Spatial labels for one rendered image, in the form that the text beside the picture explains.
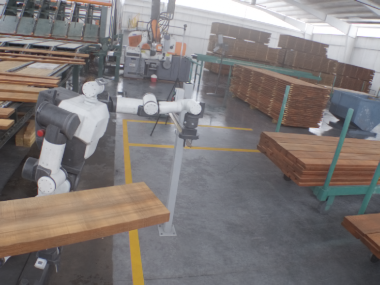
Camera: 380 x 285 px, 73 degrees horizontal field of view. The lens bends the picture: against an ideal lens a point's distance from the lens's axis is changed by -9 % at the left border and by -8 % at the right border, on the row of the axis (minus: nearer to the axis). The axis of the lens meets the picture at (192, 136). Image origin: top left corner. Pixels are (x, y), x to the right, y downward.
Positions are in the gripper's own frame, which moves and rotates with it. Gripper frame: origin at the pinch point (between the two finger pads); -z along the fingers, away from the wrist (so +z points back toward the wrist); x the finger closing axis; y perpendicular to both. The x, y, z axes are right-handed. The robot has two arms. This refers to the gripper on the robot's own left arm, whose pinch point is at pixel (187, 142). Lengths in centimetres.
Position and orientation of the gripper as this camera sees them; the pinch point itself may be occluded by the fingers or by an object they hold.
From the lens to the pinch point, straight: 173.6
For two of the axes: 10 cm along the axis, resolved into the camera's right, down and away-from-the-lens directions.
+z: 1.5, -9.3, -3.3
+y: -2.4, -3.6, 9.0
